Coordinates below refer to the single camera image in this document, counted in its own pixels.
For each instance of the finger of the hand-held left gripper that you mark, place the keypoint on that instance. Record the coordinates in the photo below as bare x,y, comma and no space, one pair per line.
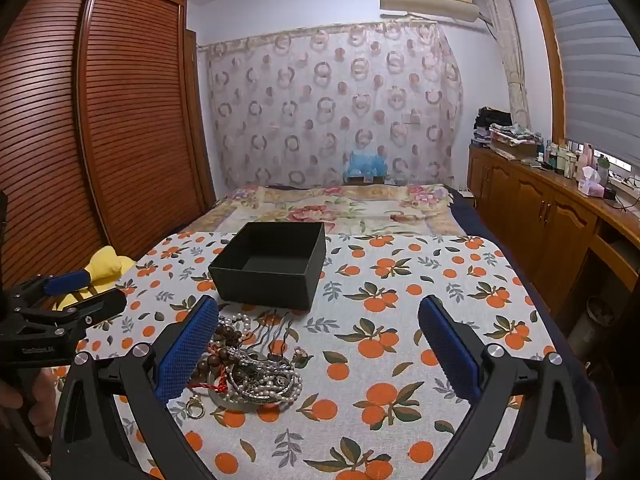
90,310
65,280

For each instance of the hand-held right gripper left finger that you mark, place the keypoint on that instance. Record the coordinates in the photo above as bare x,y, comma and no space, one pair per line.
185,350

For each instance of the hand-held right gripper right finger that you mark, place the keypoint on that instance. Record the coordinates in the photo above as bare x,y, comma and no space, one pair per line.
450,350

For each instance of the pale green jade bangle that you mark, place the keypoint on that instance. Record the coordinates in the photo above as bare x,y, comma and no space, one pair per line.
235,406

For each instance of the metal hair comb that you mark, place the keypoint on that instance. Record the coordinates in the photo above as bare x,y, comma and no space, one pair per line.
272,340

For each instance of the black box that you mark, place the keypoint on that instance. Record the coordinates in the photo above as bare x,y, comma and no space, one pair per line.
265,285

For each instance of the small gold earring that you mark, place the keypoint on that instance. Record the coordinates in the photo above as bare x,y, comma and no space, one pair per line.
301,354

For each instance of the person's left hand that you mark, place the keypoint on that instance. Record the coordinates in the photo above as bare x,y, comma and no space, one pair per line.
42,395

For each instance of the yellow plush toy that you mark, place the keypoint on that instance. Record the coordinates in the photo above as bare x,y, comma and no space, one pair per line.
107,265

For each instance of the orange fruit print cloth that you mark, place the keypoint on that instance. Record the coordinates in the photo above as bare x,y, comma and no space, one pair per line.
380,310

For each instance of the wooden cabinet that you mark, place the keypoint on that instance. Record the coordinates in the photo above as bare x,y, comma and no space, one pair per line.
530,210

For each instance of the floral blanket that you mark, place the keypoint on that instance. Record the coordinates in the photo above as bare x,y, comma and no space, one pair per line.
350,210

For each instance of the brown slatted wardrobe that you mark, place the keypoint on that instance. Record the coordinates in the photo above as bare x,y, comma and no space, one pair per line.
125,110

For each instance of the small cardboard box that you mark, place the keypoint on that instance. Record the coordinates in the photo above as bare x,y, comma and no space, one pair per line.
365,178

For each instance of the blue plastic bag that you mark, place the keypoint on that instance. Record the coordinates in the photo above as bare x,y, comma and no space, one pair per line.
365,162

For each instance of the pink tissue box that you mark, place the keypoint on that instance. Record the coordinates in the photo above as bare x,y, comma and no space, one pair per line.
590,185

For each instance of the row of cosmetic bottles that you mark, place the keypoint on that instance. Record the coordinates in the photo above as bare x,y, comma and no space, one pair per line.
565,157

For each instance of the stack of folded cloths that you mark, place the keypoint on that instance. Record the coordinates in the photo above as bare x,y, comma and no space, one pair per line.
515,135

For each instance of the stack of dark clothes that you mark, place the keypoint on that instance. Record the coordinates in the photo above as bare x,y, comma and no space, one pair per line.
492,117

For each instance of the circle patterned sheer curtain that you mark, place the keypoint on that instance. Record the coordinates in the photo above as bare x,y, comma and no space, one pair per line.
325,110

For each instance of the beige tied curtain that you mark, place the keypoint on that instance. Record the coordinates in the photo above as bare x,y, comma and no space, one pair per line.
515,85

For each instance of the grey window blind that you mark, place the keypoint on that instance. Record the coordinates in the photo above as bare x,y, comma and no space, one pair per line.
590,60

